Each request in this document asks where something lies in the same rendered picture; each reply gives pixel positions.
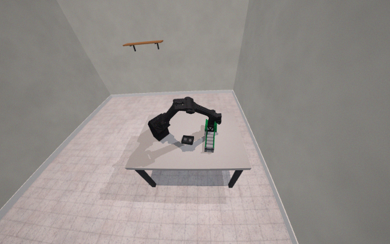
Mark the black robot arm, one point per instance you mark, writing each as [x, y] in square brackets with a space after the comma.
[187, 104]

